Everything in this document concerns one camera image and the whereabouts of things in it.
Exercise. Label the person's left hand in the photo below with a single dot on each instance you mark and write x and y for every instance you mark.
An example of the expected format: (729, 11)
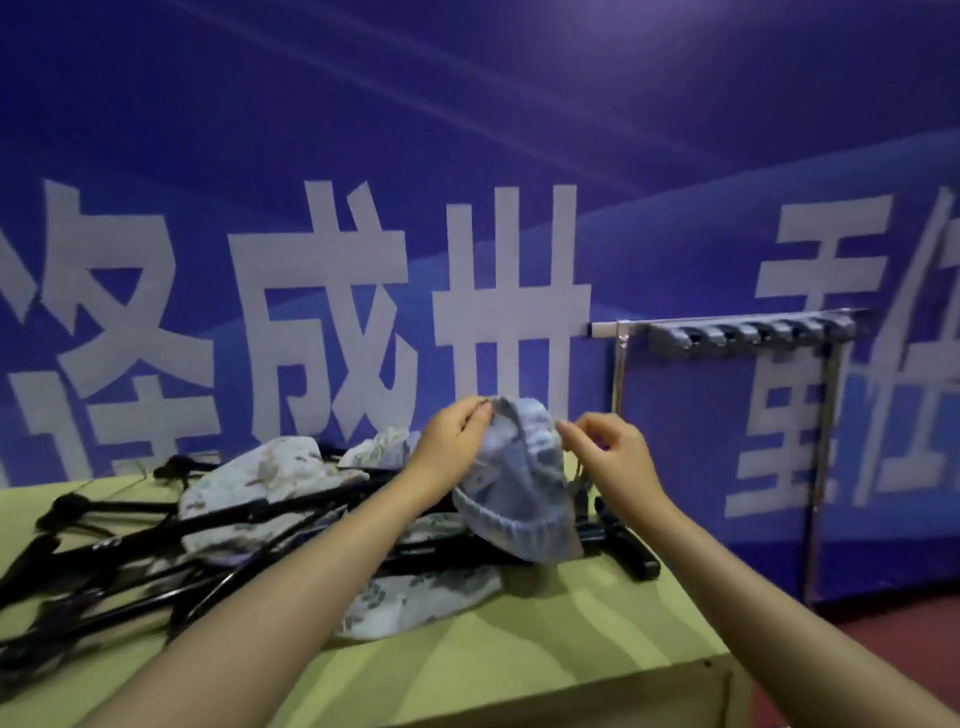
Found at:
(439, 450)

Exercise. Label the metal clothes rack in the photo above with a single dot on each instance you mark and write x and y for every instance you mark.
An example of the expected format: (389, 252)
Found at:
(823, 450)

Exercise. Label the person's right hand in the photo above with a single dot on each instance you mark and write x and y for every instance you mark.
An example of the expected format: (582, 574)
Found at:
(626, 469)

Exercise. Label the small camouflage garment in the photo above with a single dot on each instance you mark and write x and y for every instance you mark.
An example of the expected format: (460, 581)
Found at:
(379, 448)

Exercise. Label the person's right thumb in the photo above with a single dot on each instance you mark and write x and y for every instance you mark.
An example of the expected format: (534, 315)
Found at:
(586, 444)

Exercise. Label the person's left thumb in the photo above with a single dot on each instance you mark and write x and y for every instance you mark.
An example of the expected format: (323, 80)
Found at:
(474, 433)

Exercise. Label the row of grey hangers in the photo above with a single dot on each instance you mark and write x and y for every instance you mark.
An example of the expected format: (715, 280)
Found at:
(742, 334)

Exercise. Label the person's right forearm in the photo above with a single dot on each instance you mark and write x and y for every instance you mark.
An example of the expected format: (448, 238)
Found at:
(787, 630)

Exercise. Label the blue camouflage elastic garment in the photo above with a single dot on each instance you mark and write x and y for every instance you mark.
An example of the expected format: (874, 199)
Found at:
(517, 487)

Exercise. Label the blue-grey camouflage garment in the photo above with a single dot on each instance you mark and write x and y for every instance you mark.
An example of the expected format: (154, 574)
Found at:
(420, 596)

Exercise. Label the pale camouflage garment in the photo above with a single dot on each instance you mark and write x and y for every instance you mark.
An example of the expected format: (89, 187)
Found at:
(255, 472)

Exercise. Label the blue banner with white characters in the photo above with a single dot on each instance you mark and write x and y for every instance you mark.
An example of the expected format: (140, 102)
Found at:
(480, 150)

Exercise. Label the pile of black hangers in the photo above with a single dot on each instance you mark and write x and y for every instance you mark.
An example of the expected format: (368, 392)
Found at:
(150, 540)

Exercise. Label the person's left forearm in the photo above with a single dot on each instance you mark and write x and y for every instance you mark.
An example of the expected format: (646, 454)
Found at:
(270, 607)

